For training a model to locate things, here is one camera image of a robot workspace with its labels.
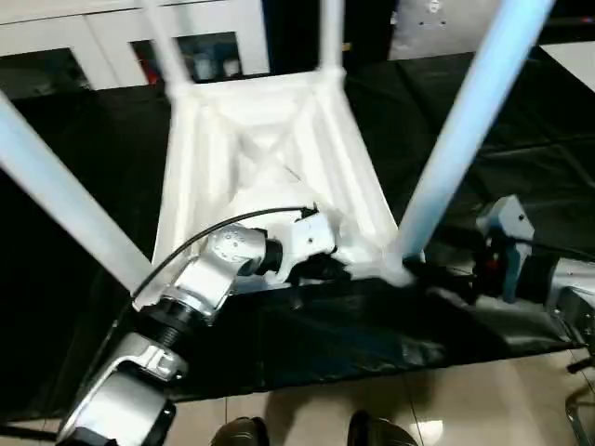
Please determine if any white plastic table top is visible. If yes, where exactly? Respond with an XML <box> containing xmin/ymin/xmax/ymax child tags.
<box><xmin>132</xmin><ymin>67</ymin><xmax>427</xmax><ymax>312</ymax></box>

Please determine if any black work mat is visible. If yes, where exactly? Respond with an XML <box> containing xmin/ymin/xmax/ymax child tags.
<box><xmin>0</xmin><ymin>50</ymin><xmax>595</xmax><ymax>424</ymax></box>

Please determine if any chrome stand base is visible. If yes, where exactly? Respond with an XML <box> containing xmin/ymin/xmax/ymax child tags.
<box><xmin>564</xmin><ymin>387</ymin><xmax>595</xmax><ymax>446</ymax></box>

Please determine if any dark robot lower body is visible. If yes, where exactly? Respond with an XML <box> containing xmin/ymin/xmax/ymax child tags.
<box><xmin>211</xmin><ymin>411</ymin><xmax>415</xmax><ymax>446</ymax></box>

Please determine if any white flat board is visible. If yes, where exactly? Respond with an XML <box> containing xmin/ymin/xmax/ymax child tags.
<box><xmin>538</xmin><ymin>41</ymin><xmax>595</xmax><ymax>94</ymax></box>

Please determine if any black cabinet with yellow label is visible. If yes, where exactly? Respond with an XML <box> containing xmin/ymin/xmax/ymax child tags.
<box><xmin>267</xmin><ymin>0</ymin><xmax>396</xmax><ymax>78</ymax></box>

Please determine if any white glass-door cabinet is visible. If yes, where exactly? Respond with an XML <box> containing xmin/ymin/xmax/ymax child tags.
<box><xmin>0</xmin><ymin>0</ymin><xmax>271</xmax><ymax>101</ymax></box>

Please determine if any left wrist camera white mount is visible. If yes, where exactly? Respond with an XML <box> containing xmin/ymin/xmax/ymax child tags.
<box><xmin>267</xmin><ymin>211</ymin><xmax>338</xmax><ymax>284</ymax></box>

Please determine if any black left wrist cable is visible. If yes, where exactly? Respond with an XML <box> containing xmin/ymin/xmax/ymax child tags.
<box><xmin>78</xmin><ymin>205</ymin><xmax>320</xmax><ymax>400</ymax></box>

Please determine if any black table frame leg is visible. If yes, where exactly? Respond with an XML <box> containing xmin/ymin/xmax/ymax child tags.
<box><xmin>0</xmin><ymin>420</ymin><xmax>60</xmax><ymax>442</ymax></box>
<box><xmin>565</xmin><ymin>355</ymin><xmax>595</xmax><ymax>374</ymax></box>

